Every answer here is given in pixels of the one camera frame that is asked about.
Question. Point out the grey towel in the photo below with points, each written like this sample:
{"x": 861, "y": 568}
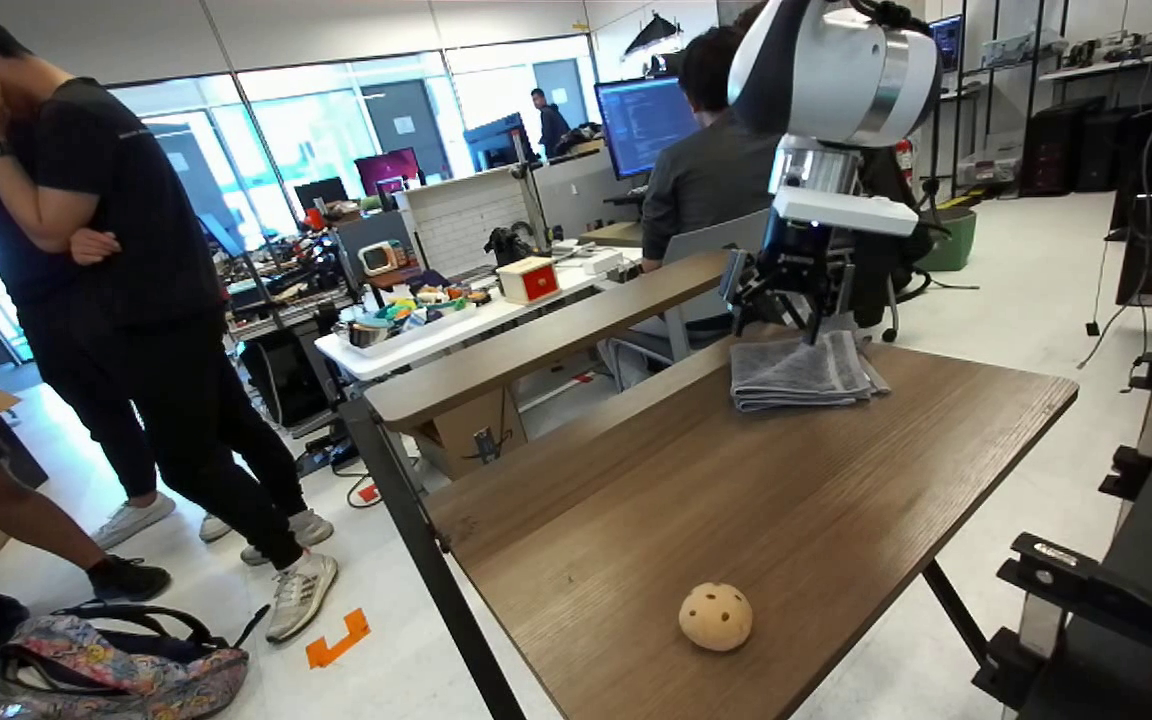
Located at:
{"x": 808, "y": 379}

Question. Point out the red box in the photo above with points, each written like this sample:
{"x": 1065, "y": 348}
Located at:
{"x": 528, "y": 280}

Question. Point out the beige toy potato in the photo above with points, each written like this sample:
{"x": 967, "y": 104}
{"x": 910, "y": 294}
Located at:
{"x": 717, "y": 619}

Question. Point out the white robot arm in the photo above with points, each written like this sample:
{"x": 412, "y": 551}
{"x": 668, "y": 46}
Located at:
{"x": 856, "y": 75}

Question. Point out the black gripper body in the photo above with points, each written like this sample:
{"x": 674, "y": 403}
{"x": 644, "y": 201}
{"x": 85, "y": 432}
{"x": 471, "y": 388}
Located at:
{"x": 806, "y": 262}

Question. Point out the white table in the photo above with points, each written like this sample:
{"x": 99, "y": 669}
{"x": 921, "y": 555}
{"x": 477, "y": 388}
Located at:
{"x": 403, "y": 348}

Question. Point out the long narrow wooden bench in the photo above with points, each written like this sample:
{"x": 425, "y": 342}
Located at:
{"x": 537, "y": 332}

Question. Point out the black metal table frame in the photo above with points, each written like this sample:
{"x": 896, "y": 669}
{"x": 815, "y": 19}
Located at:
{"x": 963, "y": 612}

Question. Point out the person in grey shorts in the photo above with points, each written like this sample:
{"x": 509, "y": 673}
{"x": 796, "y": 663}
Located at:
{"x": 16, "y": 501}

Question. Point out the black slanted metal pole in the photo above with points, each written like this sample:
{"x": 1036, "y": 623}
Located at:
{"x": 429, "y": 560}

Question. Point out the dark tilted monitor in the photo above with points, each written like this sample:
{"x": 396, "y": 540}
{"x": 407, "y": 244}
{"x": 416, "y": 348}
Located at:
{"x": 499, "y": 142}

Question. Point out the person in black t-shirt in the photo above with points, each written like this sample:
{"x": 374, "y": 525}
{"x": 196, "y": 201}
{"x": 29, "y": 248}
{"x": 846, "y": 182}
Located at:
{"x": 123, "y": 201}

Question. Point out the person in dark clothes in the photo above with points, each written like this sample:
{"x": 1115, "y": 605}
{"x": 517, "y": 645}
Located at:
{"x": 110, "y": 440}

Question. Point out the floral backpack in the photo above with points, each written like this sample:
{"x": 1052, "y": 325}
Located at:
{"x": 123, "y": 665}

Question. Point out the cardboard box with dark print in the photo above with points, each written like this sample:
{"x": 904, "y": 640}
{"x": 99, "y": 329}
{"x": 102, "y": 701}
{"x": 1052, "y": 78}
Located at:
{"x": 462, "y": 432}

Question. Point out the seated person in grey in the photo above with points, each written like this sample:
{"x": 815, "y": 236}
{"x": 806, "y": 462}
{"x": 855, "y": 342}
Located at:
{"x": 710, "y": 166}

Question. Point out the orange floor tape marker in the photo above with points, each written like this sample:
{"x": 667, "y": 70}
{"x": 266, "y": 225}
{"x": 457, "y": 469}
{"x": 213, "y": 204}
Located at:
{"x": 336, "y": 645}

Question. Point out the white board panel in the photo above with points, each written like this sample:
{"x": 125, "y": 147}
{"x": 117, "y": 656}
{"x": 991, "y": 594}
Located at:
{"x": 471, "y": 221}

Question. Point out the monitor with blue-purple screen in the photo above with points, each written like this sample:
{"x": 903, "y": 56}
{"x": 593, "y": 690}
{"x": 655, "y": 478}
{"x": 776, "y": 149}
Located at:
{"x": 638, "y": 127}

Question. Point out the metal shelf rack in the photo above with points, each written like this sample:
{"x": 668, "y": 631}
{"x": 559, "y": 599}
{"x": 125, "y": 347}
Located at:
{"x": 1069, "y": 83}

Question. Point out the colourful toys pile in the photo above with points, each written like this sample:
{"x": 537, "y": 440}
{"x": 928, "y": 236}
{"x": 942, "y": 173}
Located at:
{"x": 416, "y": 308}

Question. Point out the grey rolling chair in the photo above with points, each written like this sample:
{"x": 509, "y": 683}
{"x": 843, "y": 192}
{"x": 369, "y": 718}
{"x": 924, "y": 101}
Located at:
{"x": 717, "y": 244}

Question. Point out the distant person in dark top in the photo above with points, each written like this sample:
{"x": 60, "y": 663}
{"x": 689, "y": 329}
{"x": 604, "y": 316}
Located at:
{"x": 555, "y": 121}

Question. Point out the monitor with magenta screen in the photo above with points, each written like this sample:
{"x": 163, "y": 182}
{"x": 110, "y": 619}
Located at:
{"x": 391, "y": 168}

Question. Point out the green bin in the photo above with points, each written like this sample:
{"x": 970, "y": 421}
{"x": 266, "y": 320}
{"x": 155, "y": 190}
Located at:
{"x": 952, "y": 241}

